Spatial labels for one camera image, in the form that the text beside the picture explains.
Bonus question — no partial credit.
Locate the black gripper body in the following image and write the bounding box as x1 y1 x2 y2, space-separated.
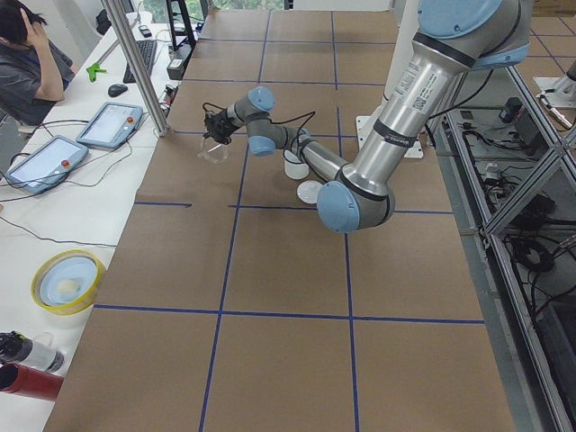
202 110 237 143

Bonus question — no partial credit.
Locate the white cup lid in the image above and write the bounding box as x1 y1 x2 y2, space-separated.
296 180 322 205

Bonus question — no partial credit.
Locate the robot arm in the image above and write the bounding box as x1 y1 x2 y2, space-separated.
202 1 534 233

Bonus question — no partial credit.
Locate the white enamel cup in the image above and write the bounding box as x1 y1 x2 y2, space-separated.
283 150 310 180

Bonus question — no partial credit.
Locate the far teach pendant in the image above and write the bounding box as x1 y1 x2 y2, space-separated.
76 102 143 149

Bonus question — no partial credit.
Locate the teach pendant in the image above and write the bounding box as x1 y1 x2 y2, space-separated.
5 135 88 194
76 102 143 149

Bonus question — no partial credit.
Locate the black computer mouse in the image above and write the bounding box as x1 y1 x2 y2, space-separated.
107 84 128 98

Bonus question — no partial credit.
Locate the black keyboard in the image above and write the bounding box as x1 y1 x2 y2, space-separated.
121 39 158 85

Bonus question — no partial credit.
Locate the green plastic tool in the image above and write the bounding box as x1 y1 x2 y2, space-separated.
86 63 107 83

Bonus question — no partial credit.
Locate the near teach pendant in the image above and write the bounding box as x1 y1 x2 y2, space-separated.
5 135 88 194

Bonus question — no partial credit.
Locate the seated person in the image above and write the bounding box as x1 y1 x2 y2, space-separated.
1 1 77 126

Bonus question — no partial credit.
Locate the yellow rimmed bowl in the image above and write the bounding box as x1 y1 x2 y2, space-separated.
31 249 106 316

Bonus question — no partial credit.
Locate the clear bottle black cap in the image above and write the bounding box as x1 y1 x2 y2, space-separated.
1 331 64 373

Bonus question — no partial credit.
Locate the red cylinder bottle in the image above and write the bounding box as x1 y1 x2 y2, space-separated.
1 364 64 401

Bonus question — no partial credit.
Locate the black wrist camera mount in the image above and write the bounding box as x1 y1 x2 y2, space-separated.
202 103 227 136

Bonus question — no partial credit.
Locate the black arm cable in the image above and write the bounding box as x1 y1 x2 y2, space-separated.
267 110 316 154

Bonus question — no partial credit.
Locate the aluminium frame post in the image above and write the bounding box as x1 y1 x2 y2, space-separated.
103 0 169 137

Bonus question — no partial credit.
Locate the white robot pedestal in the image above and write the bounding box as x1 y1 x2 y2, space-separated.
355 0 433 159

